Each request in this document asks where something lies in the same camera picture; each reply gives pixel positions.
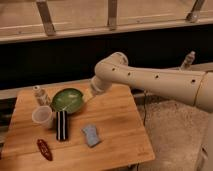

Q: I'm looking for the dark red pepper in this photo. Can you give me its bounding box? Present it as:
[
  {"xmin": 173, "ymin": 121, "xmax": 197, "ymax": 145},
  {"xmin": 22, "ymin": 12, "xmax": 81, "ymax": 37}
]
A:
[{"xmin": 37, "ymin": 139, "xmax": 53, "ymax": 161}]

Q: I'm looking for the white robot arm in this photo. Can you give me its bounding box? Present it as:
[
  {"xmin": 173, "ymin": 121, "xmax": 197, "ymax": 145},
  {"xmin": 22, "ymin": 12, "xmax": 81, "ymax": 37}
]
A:
[{"xmin": 84, "ymin": 52, "xmax": 213, "ymax": 113}]

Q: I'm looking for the green ceramic bowl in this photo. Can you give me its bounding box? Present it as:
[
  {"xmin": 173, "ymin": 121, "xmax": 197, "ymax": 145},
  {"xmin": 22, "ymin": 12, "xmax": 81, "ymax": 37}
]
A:
[{"xmin": 51, "ymin": 88, "xmax": 84, "ymax": 114}]

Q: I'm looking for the black white striped cloth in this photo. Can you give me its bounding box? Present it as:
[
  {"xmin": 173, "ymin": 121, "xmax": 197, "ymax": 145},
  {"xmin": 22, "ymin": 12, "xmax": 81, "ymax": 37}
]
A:
[{"xmin": 56, "ymin": 111, "xmax": 68, "ymax": 141}]

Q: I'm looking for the blue folded cloth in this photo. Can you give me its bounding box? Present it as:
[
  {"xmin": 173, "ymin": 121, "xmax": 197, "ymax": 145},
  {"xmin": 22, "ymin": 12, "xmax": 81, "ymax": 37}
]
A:
[{"xmin": 82, "ymin": 125, "xmax": 101, "ymax": 148}]

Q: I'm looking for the clear plastic bottle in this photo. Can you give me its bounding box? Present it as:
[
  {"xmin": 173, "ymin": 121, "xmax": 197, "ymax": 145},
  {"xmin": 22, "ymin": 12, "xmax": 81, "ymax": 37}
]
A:
[{"xmin": 33, "ymin": 85, "xmax": 51, "ymax": 106}]

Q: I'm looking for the wooden table board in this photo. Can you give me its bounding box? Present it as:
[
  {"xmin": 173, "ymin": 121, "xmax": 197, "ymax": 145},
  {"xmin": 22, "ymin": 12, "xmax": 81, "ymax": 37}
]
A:
[{"xmin": 0, "ymin": 85, "xmax": 155, "ymax": 171}]

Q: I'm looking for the clear plastic cup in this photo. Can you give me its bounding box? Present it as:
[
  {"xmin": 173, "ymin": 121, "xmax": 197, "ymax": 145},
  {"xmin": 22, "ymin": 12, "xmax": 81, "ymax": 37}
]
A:
[{"xmin": 32, "ymin": 106, "xmax": 53, "ymax": 129}]

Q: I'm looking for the bottle on ledge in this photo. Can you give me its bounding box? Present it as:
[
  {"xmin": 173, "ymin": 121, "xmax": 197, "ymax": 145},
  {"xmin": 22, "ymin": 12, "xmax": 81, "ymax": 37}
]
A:
[{"xmin": 180, "ymin": 51, "xmax": 195, "ymax": 70}]

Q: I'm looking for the black cable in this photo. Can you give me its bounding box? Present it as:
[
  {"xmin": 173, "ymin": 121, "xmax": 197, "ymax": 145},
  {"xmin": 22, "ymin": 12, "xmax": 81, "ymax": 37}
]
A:
[{"xmin": 142, "ymin": 90, "xmax": 148, "ymax": 127}]

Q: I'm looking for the middle metal bracket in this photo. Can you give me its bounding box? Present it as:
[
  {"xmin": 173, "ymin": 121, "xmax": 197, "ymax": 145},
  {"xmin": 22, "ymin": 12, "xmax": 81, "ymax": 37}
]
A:
[{"xmin": 107, "ymin": 0, "xmax": 117, "ymax": 30}]

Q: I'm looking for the metal bracket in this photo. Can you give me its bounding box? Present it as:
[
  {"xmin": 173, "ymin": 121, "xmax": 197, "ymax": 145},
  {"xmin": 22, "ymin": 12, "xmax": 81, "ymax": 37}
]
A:
[
  {"xmin": 186, "ymin": 0, "xmax": 205, "ymax": 23},
  {"xmin": 107, "ymin": 0, "xmax": 117, "ymax": 30},
  {"xmin": 36, "ymin": 0, "xmax": 55, "ymax": 36}
]

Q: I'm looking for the left metal bracket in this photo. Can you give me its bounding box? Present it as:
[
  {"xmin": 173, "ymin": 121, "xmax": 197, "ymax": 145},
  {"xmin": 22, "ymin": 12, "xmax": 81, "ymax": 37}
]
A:
[{"xmin": 36, "ymin": 0, "xmax": 55, "ymax": 36}]

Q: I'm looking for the right metal bracket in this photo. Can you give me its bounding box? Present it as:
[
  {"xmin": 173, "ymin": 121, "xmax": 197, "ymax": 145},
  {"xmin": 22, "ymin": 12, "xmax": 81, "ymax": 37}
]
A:
[{"xmin": 186, "ymin": 0, "xmax": 205, "ymax": 23}]

